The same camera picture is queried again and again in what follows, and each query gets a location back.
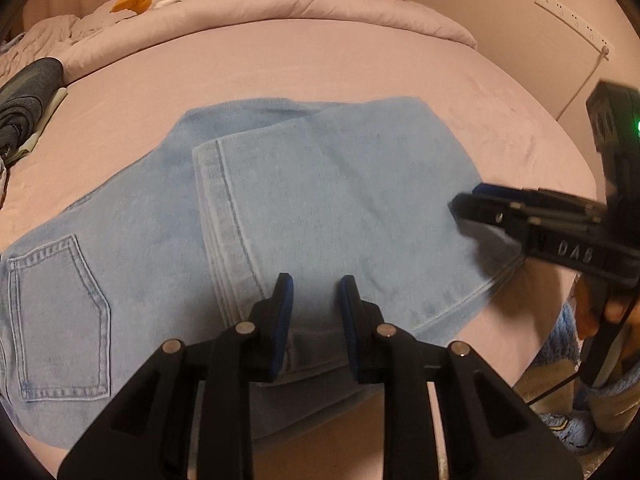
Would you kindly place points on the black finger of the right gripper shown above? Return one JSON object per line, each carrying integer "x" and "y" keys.
{"x": 535, "y": 218}

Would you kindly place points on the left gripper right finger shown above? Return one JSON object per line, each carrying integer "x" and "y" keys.
{"x": 489, "y": 432}

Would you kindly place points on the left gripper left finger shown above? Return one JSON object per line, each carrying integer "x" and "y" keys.
{"x": 186, "y": 412}

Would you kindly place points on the light blue denim pants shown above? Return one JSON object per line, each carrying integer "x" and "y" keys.
{"x": 182, "y": 243}

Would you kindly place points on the person's right hand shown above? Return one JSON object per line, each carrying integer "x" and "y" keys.
{"x": 587, "y": 323}

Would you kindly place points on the pink bed sheet mattress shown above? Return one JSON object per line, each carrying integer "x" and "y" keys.
{"x": 116, "y": 115}

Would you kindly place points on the pale green folded cloth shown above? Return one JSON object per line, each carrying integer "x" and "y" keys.
{"x": 29, "y": 145}

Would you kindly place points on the dark navy folded garment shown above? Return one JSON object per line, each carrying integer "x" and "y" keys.
{"x": 23, "y": 100}

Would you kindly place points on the lilac rolled comforter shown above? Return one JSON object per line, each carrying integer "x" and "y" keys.
{"x": 84, "y": 45}

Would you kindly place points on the white wall power strip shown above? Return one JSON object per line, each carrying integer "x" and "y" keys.
{"x": 577, "y": 24}

